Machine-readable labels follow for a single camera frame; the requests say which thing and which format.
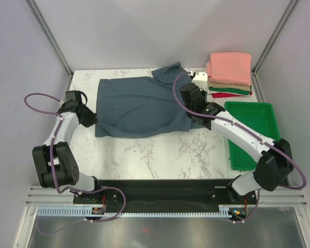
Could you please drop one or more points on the folded beige t-shirt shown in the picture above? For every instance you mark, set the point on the folded beige t-shirt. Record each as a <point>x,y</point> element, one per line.
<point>218,85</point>

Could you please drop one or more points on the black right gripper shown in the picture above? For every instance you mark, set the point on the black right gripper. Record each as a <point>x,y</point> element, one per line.
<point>203,93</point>

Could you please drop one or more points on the folded salmon pink t-shirt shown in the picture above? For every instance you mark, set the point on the folded salmon pink t-shirt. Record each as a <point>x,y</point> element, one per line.
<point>231,68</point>

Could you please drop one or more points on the folded green t-shirt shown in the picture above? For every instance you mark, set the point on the folded green t-shirt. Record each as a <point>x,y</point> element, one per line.
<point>233,91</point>

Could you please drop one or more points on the right aluminium frame post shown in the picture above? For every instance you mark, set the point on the right aluminium frame post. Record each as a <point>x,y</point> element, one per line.
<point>292,4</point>

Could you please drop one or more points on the white slotted cable duct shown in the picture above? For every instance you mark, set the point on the white slotted cable duct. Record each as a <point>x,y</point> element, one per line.
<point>93,212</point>

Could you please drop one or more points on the folded red t-shirt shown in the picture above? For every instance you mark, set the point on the folded red t-shirt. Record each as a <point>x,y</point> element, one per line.
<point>228,95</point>

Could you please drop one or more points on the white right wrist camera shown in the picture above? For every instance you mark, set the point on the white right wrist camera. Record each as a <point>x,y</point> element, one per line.
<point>200,79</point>

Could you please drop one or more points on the green plastic tray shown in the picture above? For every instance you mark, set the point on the green plastic tray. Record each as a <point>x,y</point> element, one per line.
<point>258,116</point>

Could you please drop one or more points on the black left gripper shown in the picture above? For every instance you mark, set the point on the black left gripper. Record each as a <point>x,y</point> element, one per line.
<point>92,119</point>

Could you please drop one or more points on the aluminium frame post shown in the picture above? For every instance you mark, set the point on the aluminium frame post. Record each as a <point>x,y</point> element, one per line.
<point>49,36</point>
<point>292,4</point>

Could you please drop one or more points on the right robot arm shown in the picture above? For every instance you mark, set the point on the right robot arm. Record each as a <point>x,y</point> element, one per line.
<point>273,158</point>

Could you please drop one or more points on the blue-grey t-shirt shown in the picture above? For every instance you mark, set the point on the blue-grey t-shirt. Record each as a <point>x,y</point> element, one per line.
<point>139,107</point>

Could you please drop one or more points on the left aluminium frame post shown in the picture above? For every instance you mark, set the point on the left aluminium frame post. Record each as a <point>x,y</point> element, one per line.
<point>49,36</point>

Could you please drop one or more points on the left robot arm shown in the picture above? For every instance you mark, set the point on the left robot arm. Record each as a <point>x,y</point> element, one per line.
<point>54,161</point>

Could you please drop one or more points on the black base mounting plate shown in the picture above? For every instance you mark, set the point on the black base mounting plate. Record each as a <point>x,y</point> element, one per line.
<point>158,193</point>

